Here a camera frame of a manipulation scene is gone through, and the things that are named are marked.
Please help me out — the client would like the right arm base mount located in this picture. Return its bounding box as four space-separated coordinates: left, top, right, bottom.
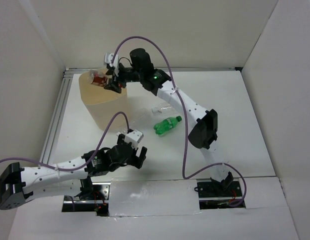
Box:
194 180 243 210

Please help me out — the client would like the purple cable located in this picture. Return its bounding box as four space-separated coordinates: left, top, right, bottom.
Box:
112 36 247 207
0 112 132 207

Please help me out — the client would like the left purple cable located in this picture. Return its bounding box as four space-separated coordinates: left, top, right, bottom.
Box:
0 112 132 207

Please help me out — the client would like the red label bottle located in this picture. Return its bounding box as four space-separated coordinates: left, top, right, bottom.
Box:
87 70 111 87

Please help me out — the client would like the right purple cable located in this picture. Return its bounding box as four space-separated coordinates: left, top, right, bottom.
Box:
112 36 247 207

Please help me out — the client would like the green soda bottle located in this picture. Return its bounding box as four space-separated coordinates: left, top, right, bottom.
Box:
153 115 182 136

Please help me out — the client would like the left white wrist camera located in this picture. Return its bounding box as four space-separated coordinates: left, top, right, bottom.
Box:
124 129 144 150

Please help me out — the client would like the beige plastic bin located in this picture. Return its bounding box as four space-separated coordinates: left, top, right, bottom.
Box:
78 71 132 130

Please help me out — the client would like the aluminium frame rail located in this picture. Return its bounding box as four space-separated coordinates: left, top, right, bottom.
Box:
32 66 243 182

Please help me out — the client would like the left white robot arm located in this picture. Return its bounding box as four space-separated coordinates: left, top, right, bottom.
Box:
0 134 148 210

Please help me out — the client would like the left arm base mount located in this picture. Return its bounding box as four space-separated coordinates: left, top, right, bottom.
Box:
61 181 111 217

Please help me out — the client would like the clear crushed bottle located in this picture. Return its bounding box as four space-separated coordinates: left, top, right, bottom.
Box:
119 108 153 133

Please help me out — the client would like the clear bottle at back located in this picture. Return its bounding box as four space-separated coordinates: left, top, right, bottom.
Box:
151 102 178 116

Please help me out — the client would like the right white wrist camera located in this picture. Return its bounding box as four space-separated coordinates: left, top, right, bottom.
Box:
104 52 119 76

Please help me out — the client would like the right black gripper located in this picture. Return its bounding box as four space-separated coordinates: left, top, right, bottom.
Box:
104 63 143 94

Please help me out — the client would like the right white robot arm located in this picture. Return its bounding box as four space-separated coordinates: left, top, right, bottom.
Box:
104 48 221 164

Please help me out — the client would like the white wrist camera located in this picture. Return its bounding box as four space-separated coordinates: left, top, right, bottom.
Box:
124 129 144 150
104 52 119 76

